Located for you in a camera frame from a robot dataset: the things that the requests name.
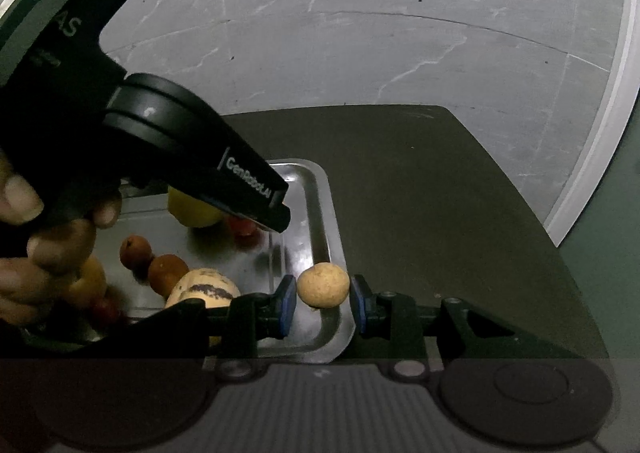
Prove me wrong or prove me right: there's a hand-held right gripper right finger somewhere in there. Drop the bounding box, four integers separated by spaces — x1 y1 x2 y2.
349 275 587 369

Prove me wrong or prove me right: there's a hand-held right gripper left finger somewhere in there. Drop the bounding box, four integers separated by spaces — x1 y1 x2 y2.
30 275 299 370

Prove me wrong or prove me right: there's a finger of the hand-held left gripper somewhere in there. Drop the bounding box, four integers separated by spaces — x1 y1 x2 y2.
170 122 292 235

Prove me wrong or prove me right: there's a small tan round fruit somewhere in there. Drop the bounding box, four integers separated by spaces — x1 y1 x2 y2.
296 263 351 309

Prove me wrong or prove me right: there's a small red fruit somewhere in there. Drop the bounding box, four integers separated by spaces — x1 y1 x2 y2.
90 298 124 325
227 215 261 240

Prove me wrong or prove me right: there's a yellow lemon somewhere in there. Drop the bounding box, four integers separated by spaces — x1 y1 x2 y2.
167 185 226 229

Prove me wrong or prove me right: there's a metal tray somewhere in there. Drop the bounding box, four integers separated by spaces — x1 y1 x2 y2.
75 159 357 365

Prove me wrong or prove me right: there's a yellow spotted melon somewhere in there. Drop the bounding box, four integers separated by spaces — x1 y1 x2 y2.
165 268 243 311

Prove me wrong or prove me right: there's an orange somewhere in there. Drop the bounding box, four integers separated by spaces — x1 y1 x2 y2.
147 255 191 297

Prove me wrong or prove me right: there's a brown-orange persimmon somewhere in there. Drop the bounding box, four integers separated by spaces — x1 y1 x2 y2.
120 235 153 271

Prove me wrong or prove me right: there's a large yellow apple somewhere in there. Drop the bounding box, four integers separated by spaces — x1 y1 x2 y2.
65 255 108 309

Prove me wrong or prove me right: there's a person's left hand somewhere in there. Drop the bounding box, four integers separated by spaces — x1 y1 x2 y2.
0 148 124 329

